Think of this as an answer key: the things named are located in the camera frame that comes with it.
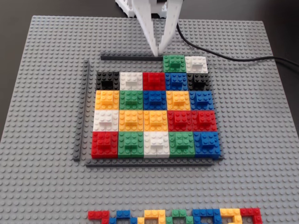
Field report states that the blue brick letter R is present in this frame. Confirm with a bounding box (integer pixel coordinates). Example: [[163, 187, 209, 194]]
[[192, 208, 221, 224]]

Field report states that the blue brick cube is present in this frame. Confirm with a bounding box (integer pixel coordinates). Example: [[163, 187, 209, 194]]
[[164, 72, 189, 91], [189, 90, 215, 111], [142, 90, 168, 111], [193, 131, 221, 158]]

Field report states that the black brick cube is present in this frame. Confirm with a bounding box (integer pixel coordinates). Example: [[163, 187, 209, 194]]
[[95, 71, 120, 91], [187, 72, 212, 91]]

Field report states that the white brick cube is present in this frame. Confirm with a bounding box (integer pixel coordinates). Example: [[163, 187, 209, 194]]
[[143, 131, 171, 159], [93, 109, 120, 133], [185, 56, 208, 74], [119, 72, 143, 91]]

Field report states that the black cable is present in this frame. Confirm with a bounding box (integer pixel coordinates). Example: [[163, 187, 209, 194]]
[[176, 22, 299, 68]]

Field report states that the red brick cube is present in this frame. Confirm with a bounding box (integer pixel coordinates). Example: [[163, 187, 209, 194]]
[[167, 110, 193, 133], [142, 72, 166, 91], [191, 110, 218, 133], [91, 131, 119, 159]]

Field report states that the blue brick letter o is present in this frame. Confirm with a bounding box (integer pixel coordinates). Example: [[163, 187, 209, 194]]
[[108, 210, 138, 224]]

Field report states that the grey studded baseplate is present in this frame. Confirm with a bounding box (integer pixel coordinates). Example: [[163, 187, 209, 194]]
[[0, 15, 299, 224]]

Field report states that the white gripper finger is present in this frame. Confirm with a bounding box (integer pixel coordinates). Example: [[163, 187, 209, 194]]
[[131, 0, 160, 57], [158, 0, 185, 56]]

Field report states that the red brick letter t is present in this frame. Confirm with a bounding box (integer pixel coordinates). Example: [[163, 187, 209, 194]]
[[87, 210, 110, 224]]

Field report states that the red brick letter L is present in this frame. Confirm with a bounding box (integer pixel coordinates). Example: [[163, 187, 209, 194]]
[[240, 207, 263, 224]]

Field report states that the green brick cube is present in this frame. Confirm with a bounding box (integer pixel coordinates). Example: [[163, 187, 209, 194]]
[[117, 131, 145, 159], [169, 131, 195, 159], [119, 90, 144, 111], [163, 54, 187, 73]]

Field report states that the yellow brick letter e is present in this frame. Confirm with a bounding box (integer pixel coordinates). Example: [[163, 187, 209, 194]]
[[220, 208, 242, 224]]

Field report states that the dark grey brick strip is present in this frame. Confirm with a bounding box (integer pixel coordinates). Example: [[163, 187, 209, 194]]
[[100, 52, 164, 61], [72, 59, 91, 161], [85, 158, 214, 168]]

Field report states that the yellow brick letter b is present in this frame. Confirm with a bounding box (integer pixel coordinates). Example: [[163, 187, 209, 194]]
[[136, 209, 167, 224]]

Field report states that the yellow brick cube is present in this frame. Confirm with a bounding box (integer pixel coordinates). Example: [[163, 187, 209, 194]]
[[118, 109, 144, 133], [166, 90, 191, 111], [94, 90, 120, 111], [143, 109, 169, 133]]

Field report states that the green brick letter o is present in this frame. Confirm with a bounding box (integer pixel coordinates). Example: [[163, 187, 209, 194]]
[[165, 209, 194, 224]]

